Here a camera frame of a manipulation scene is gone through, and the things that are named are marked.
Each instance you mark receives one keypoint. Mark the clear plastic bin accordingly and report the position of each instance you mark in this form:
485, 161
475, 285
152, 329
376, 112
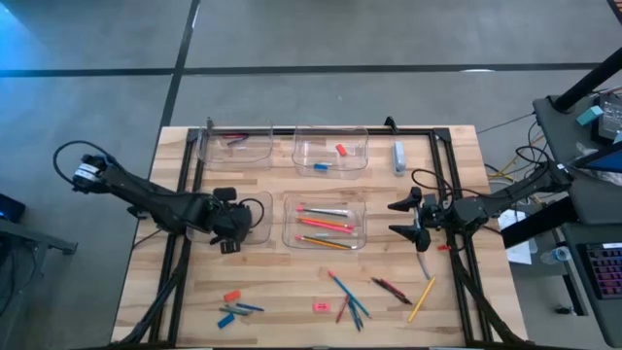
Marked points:
262, 235
306, 146
252, 158
325, 201

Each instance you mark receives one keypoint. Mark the black rig beam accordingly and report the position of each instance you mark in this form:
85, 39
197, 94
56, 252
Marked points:
539, 222

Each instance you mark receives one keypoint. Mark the black frame clamp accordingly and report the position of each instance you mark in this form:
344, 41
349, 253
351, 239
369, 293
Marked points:
390, 125
210, 124

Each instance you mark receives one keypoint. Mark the green pencil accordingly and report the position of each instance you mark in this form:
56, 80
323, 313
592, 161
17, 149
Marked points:
354, 247

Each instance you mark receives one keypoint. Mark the black pen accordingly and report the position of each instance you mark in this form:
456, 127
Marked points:
407, 301

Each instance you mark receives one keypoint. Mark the small black floor object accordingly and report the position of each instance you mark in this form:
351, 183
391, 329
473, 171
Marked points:
563, 309

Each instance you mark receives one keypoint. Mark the clear water bottle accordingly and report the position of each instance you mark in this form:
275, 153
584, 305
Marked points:
559, 255

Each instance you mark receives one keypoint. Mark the orange eraser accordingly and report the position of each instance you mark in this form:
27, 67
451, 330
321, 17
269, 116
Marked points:
232, 296

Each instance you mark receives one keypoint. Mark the blue pencil with pink eraser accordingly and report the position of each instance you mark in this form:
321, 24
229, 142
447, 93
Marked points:
342, 288

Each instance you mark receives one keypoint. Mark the small red object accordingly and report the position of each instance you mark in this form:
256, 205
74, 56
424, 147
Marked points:
443, 248

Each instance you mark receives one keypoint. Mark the red marker pen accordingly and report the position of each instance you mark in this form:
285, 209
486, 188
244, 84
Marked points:
342, 309

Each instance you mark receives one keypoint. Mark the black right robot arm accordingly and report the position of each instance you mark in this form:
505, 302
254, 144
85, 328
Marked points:
510, 194

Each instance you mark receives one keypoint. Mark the yellow pencil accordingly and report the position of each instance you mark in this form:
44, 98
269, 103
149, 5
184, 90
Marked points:
430, 286

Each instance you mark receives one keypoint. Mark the dark blue tablet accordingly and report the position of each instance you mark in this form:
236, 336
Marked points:
607, 163

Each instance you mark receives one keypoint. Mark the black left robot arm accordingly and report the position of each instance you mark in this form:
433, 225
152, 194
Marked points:
155, 199

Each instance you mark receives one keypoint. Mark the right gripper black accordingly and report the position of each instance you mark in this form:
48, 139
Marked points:
437, 218

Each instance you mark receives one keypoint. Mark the grey pen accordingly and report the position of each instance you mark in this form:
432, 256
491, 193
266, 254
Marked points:
425, 267

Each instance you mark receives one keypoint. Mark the teal box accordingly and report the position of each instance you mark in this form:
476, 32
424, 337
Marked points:
589, 115

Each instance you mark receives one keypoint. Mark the red crayon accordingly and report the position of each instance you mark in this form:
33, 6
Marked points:
233, 136

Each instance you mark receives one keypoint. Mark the grey pencil with pink eraser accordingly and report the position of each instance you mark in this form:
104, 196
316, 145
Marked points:
323, 211

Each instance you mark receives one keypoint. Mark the grey side desk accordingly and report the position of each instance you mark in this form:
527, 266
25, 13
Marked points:
593, 204

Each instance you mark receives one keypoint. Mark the red eraser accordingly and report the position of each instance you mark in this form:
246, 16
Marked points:
341, 150

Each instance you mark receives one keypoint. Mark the black rig pole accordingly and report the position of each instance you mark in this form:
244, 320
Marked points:
588, 80

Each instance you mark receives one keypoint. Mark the black device with blue light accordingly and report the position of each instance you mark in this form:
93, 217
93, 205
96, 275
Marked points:
12, 209

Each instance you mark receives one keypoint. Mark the orange pencil with pink eraser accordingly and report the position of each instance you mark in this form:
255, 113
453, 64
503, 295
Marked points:
335, 223
316, 241

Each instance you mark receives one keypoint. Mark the black electronic device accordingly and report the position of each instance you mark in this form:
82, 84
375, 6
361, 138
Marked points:
611, 119

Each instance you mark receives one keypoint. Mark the grey stapler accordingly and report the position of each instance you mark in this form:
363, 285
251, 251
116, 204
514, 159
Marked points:
399, 158

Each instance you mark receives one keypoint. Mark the white paper sheet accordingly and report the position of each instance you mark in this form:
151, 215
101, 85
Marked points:
520, 253

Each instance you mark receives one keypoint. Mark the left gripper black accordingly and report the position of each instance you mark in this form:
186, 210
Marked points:
232, 221

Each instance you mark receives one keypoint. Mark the grey metal stand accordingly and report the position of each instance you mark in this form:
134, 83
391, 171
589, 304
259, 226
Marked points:
48, 243

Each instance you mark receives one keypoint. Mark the pink rubber eraser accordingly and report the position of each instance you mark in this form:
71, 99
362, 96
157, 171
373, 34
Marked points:
321, 307

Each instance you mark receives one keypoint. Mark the backlit computer keyboard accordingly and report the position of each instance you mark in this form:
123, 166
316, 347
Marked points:
605, 269

